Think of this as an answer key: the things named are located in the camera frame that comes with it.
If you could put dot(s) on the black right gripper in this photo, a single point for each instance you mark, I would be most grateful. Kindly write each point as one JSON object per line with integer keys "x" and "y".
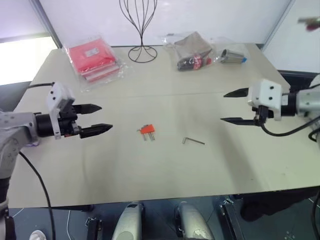
{"x": 261, "y": 113}

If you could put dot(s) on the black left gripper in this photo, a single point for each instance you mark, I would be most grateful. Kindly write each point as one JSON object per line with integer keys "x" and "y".
{"x": 67, "y": 122}

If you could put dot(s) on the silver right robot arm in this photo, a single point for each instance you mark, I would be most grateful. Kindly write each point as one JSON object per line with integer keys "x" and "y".
{"x": 306, "y": 102}

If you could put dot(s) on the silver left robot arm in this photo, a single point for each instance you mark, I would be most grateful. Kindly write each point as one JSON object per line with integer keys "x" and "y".
{"x": 17, "y": 130}

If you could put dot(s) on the orange hex key holder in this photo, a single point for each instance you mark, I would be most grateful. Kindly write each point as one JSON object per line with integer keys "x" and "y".
{"x": 147, "y": 129}

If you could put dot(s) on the metal hex key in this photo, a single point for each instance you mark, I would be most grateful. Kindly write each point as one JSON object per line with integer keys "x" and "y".
{"x": 193, "y": 140}

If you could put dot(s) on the bagged metal cylinder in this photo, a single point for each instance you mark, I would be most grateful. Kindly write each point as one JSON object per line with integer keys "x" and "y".
{"x": 232, "y": 56}

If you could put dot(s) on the bagged red packets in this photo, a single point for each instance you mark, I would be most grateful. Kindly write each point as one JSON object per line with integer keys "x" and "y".
{"x": 93, "y": 60}

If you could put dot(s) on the bagged brown cloth items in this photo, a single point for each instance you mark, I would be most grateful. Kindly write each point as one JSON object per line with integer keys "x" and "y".
{"x": 191, "y": 52}

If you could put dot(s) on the silver rounded robot leg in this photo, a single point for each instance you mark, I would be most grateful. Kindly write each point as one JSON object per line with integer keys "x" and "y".
{"x": 127, "y": 222}
{"x": 192, "y": 222}

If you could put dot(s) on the blurred pink grey object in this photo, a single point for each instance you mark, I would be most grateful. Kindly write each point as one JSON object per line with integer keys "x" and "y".
{"x": 311, "y": 23}

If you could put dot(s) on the white shoe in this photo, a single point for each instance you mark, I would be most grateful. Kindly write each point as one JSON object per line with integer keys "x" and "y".
{"x": 38, "y": 235}

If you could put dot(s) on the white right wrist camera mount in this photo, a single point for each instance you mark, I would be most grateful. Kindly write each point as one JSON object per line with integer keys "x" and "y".
{"x": 266, "y": 93}

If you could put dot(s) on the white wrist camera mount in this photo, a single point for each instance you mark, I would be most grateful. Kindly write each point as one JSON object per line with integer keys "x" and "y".
{"x": 266, "y": 93}
{"x": 58, "y": 93}

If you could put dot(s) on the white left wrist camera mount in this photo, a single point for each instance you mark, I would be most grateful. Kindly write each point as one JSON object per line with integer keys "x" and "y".
{"x": 58, "y": 93}

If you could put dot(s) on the grey partition post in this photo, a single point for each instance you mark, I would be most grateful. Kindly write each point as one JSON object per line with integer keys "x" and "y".
{"x": 277, "y": 22}
{"x": 48, "y": 22}

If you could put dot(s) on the black table leg bracket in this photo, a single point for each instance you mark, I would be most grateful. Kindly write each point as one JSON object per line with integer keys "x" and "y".
{"x": 231, "y": 220}
{"x": 93, "y": 228}

